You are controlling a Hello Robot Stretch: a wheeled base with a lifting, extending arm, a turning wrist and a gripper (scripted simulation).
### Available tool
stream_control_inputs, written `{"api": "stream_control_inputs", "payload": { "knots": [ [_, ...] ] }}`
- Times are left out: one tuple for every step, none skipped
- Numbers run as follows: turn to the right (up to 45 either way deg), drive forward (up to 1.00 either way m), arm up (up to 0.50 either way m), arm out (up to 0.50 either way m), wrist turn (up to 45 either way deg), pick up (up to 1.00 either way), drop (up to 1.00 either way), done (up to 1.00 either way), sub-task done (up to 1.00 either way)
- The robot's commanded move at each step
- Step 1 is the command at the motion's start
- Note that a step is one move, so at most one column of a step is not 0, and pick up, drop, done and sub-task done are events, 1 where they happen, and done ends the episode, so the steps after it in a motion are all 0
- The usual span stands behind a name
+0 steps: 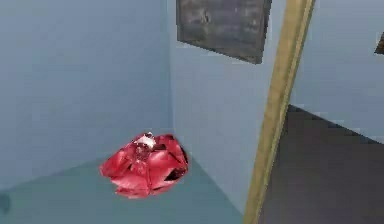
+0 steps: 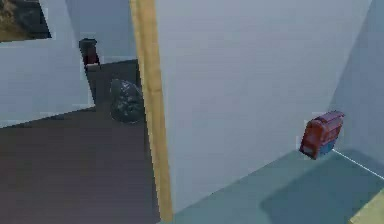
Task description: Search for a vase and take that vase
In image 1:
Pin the dark brown framed picture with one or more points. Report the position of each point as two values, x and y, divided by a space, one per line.
380 45

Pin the dark grey framed picture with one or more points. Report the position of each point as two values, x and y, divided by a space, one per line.
223 26

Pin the red crumpled cloth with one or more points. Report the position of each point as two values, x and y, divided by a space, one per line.
146 170

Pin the tan wooden door frame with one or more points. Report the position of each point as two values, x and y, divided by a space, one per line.
280 110

